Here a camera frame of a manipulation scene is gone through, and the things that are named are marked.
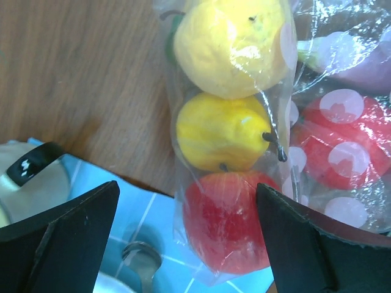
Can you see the clear zip top bag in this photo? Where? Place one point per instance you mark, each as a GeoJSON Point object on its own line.
{"type": "Point", "coordinates": [366, 208]}

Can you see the fake red apple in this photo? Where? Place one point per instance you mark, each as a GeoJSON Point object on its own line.
{"type": "Point", "coordinates": [346, 139]}
{"type": "Point", "coordinates": [221, 220]}

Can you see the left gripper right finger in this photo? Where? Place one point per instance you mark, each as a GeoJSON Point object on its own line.
{"type": "Point", "coordinates": [311, 252]}

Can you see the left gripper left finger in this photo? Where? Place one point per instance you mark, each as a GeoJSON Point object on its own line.
{"type": "Point", "coordinates": [61, 249]}

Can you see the fake purple eggplant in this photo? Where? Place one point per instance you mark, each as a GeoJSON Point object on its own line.
{"type": "Point", "coordinates": [350, 59]}

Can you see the fake yellow lemon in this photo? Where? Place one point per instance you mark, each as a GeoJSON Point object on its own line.
{"type": "Point", "coordinates": [216, 134]}

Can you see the silver spoon on cloth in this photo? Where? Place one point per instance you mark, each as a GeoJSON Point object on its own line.
{"type": "Point", "coordinates": [144, 260]}

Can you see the blue checkered cloth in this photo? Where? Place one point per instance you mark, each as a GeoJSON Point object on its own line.
{"type": "Point", "coordinates": [148, 217]}

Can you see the white round plate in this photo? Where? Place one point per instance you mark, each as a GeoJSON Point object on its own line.
{"type": "Point", "coordinates": [108, 284]}

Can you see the fake yellow pear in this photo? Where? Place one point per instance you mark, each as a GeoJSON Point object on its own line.
{"type": "Point", "coordinates": [234, 49]}

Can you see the beige mug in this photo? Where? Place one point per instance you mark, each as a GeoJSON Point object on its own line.
{"type": "Point", "coordinates": [33, 180]}

